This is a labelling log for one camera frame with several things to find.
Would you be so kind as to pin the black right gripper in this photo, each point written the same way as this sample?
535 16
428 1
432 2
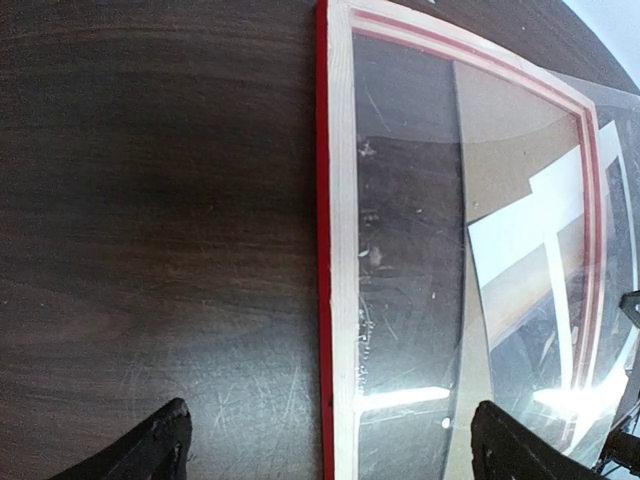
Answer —
622 446

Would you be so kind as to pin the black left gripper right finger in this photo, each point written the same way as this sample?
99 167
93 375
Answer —
503 448

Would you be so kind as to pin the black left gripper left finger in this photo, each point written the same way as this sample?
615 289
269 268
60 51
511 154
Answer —
157 448

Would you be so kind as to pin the clear acrylic sheet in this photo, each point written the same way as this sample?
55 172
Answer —
404 359

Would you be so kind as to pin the red wooden picture frame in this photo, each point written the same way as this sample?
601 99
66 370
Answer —
337 138

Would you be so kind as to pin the brown backing board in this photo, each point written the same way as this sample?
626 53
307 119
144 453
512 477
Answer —
516 314

